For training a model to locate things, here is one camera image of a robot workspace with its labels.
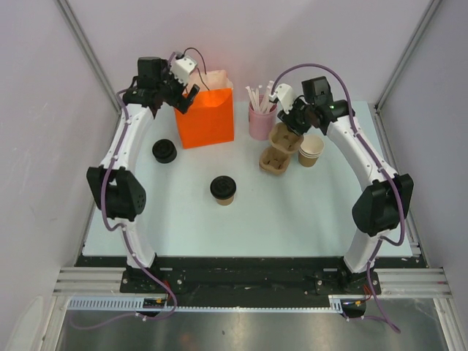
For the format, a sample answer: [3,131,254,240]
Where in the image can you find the white cable duct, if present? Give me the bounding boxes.
[67,294,344,312]

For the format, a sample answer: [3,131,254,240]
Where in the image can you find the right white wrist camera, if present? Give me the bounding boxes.
[268,83,297,114]

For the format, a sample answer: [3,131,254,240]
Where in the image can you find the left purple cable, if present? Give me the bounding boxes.
[69,50,180,330]

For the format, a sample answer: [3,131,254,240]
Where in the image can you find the orange paper bag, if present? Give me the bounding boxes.
[175,69,235,149]

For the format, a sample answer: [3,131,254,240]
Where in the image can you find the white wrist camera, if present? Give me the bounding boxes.
[170,55,197,86]
[268,83,297,114]

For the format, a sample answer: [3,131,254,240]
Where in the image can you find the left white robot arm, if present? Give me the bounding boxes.
[86,52,200,293]

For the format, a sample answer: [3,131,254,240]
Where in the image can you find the stack of brown paper cups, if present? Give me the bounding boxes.
[298,135,325,167]

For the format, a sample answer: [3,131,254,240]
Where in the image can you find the brown pulp cup carrier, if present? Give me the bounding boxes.
[259,146,291,176]
[268,122,303,154]

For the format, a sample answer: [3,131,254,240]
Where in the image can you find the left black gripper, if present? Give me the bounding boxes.
[155,60,198,113]

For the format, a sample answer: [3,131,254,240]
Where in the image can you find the black plastic cup lid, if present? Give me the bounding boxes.
[210,175,237,199]

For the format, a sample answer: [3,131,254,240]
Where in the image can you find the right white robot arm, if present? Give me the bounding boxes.
[269,77,414,293]

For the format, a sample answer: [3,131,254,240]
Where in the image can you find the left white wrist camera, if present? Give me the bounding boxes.
[170,55,197,86]

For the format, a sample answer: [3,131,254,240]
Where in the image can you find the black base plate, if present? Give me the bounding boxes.
[75,255,426,295]

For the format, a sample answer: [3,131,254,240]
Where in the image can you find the stack of black lids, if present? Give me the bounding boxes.
[151,139,177,164]

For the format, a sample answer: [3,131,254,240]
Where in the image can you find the pink straw holder cup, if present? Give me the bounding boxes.
[249,103,276,141]

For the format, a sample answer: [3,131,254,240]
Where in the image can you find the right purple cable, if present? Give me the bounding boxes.
[270,64,407,333]

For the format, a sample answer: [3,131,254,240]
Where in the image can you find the purple cable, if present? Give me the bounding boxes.
[270,64,407,333]
[69,50,180,330]

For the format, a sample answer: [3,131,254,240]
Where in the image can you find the white wrapped straws bundle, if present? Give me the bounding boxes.
[246,80,273,114]

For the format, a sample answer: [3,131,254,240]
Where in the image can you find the brown paper coffee cup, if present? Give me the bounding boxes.
[216,195,235,206]

